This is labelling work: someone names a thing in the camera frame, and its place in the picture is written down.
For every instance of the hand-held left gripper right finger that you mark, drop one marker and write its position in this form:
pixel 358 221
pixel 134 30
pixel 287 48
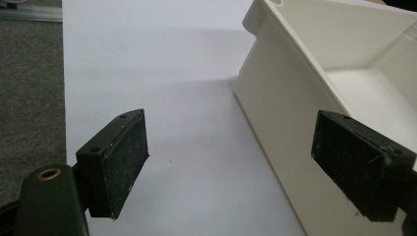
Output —
pixel 357 164

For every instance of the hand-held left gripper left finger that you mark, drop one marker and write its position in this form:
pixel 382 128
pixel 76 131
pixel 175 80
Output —
pixel 111 167

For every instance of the white plastic bin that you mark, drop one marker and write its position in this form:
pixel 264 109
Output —
pixel 288 108

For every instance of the metal rail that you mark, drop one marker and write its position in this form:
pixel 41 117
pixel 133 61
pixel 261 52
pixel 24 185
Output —
pixel 31 12

